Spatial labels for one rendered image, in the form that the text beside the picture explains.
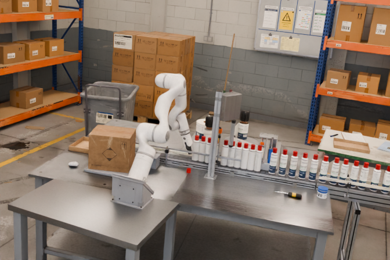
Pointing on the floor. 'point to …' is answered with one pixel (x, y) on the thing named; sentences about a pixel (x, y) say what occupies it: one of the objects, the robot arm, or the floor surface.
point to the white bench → (377, 158)
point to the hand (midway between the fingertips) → (190, 151)
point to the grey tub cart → (107, 103)
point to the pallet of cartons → (151, 66)
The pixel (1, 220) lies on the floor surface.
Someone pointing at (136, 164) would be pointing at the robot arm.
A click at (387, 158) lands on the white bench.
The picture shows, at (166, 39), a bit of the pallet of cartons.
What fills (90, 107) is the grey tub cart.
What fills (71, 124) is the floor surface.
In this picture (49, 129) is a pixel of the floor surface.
